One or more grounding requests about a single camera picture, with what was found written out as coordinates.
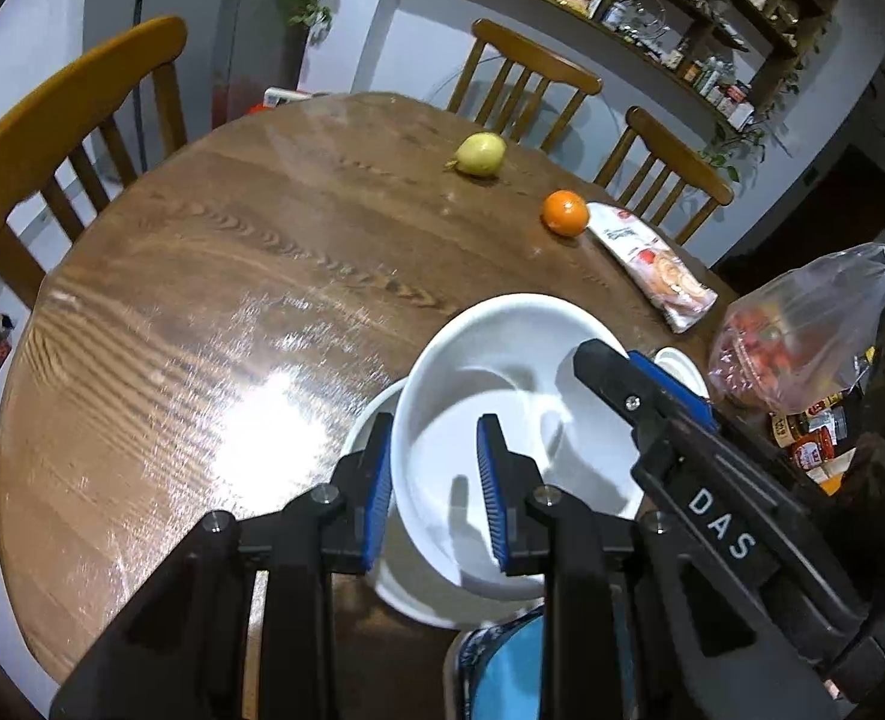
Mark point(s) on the clear plastic bag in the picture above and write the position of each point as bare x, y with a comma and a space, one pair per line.
825, 292

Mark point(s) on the white straight-sided bowl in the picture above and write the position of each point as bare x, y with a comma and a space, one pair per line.
682, 371

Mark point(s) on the trailing shelf plant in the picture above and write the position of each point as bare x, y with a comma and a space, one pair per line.
750, 135

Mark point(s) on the orange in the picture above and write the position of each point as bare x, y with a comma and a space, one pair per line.
564, 212

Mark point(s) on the green pear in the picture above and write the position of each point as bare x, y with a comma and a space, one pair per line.
480, 156

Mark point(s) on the medium white bowl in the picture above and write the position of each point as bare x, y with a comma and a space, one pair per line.
502, 345

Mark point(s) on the wooden dining chair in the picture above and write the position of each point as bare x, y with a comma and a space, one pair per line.
60, 112
532, 56
675, 150

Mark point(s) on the printed snack bag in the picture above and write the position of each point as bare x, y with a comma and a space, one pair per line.
652, 262

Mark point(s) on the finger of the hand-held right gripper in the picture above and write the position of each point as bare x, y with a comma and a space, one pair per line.
615, 382
675, 386

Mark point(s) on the grey refrigerator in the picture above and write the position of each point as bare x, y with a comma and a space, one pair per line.
187, 7

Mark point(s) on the dark-lidded sauce jar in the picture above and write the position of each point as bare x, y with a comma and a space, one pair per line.
789, 429

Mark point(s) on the pile of red tomatoes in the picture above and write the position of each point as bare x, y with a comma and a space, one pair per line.
772, 349

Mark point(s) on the blue plate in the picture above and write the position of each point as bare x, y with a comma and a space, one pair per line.
510, 682

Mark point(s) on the large patterned square plate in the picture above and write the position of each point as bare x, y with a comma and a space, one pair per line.
466, 652

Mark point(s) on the clear glass bowl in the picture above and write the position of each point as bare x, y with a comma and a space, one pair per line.
645, 15

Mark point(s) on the large white bowl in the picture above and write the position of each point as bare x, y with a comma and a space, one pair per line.
427, 600

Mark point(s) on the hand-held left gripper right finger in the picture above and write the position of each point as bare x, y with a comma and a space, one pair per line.
489, 495

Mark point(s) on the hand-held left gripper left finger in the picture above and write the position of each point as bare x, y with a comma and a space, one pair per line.
378, 495

